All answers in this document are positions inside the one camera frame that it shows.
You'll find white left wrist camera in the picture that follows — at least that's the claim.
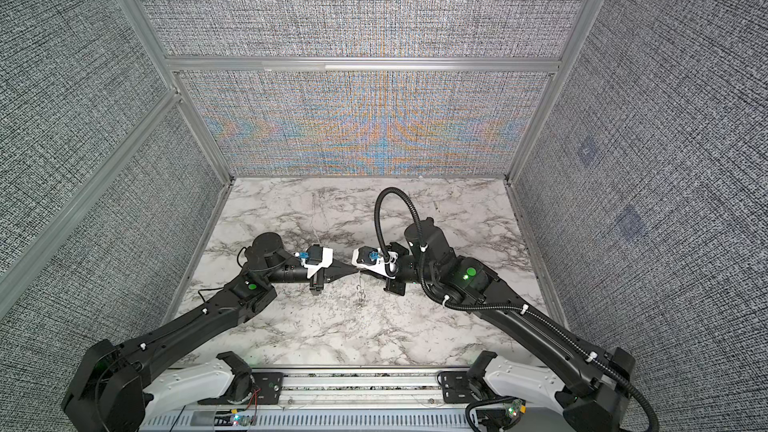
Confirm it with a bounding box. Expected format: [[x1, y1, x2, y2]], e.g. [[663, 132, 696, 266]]
[[297, 244, 334, 279]]

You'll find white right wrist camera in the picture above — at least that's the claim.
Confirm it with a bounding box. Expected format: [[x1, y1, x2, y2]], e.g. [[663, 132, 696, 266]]
[[352, 246, 398, 279]]

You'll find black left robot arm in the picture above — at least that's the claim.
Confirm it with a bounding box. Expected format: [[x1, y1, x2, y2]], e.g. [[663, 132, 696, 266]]
[[61, 232, 358, 431]]

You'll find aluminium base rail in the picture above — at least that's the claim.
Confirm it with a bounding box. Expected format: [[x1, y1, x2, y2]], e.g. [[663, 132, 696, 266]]
[[141, 366, 569, 431]]

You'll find black corrugated cable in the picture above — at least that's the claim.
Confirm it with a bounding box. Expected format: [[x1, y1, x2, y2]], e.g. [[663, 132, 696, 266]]
[[374, 187, 660, 432]]

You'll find aluminium enclosure frame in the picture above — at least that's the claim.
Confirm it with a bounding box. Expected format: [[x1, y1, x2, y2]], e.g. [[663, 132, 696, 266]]
[[0, 0, 628, 367]]

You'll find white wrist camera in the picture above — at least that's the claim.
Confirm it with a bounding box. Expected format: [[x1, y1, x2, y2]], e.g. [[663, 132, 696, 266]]
[[352, 246, 398, 279], [297, 244, 334, 279]]

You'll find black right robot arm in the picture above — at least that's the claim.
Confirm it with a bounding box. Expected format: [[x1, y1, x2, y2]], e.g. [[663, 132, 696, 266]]
[[352, 218, 646, 431]]

